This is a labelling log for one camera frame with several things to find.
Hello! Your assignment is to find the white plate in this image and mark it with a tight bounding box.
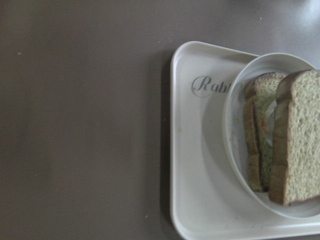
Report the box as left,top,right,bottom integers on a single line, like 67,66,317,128
222,53,320,219

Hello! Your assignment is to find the bread slice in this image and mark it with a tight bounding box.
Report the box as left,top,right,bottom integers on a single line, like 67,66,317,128
268,70,320,206
243,72,287,192

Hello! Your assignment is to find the cream serving tray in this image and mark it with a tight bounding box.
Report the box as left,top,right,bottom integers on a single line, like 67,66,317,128
170,41,320,240

